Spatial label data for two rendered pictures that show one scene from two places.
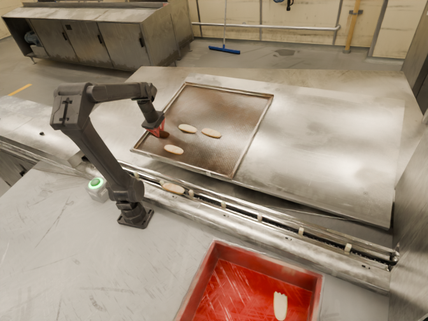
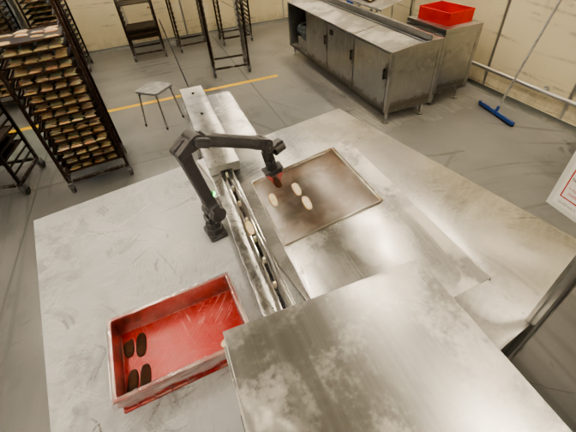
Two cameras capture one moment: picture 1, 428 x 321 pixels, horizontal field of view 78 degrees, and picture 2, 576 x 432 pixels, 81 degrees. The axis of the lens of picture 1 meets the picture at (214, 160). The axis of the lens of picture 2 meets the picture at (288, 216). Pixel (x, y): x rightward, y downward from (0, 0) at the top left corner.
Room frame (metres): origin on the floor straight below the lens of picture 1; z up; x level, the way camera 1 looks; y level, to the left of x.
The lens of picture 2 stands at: (-0.07, -0.71, 2.00)
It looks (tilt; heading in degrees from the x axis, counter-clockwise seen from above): 43 degrees down; 39
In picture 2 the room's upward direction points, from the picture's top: 5 degrees counter-clockwise
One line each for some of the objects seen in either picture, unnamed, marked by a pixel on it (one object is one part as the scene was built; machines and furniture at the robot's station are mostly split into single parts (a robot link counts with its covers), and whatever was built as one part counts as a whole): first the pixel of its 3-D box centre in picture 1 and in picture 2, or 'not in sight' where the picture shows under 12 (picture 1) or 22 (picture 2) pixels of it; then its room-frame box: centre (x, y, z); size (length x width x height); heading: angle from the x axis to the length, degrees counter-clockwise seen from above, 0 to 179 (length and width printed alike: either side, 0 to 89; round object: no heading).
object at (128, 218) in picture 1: (132, 211); (213, 226); (0.63, 0.33, 0.86); 0.12 x 0.09 x 0.08; 68
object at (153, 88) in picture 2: not in sight; (159, 105); (2.24, 3.07, 0.23); 0.36 x 0.36 x 0.46; 13
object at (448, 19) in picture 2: not in sight; (445, 13); (4.56, 0.45, 0.93); 0.51 x 0.36 x 0.13; 60
